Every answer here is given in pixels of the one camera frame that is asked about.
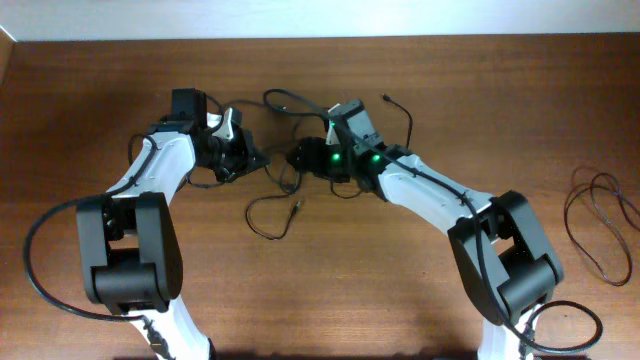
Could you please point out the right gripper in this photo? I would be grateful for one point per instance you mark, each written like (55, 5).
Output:
(312, 157)

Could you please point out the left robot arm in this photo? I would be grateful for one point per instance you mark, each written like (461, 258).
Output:
(130, 256)

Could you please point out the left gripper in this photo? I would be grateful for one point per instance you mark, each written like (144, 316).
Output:
(245, 163)

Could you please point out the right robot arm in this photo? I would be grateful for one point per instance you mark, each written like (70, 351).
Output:
(507, 264)

